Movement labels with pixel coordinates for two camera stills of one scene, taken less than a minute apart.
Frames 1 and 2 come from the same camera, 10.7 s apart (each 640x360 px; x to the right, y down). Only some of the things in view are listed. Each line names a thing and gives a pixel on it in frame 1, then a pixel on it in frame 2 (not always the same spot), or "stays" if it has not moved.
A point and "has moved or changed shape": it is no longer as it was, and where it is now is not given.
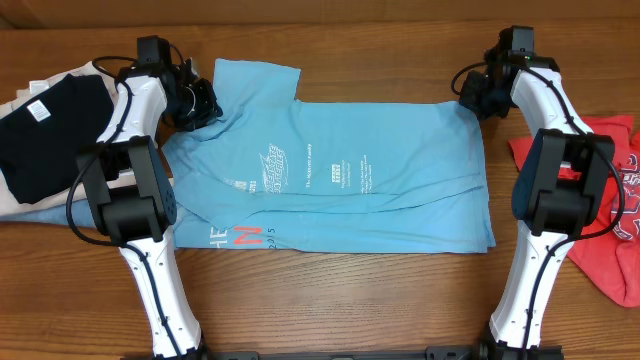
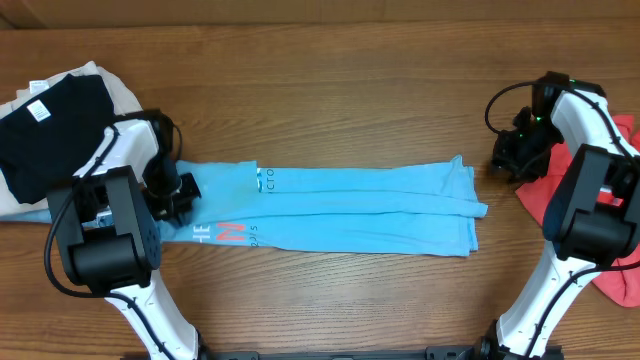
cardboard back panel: [184, 13] stays
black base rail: [431, 352] stays
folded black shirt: [41, 142] stays
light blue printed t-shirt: [272, 172] has moved or changed shape
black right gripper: [466, 99] to [501, 158]
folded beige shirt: [10, 202] stays
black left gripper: [208, 110] to [182, 204]
